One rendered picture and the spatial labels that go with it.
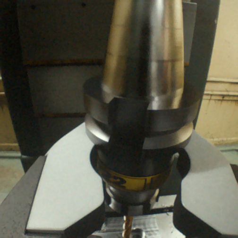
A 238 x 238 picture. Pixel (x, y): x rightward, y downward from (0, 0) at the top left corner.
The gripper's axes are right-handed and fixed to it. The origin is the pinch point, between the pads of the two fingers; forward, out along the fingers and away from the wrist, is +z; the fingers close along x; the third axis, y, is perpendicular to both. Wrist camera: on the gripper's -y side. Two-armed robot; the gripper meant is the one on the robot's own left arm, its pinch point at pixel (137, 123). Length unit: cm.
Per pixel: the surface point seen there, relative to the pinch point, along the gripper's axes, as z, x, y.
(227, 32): 89, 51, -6
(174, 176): 47, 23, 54
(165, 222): 15.8, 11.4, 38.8
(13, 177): 53, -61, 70
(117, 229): 8.4, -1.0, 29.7
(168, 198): 23.8, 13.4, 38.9
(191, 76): 49, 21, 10
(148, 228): 9.0, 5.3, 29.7
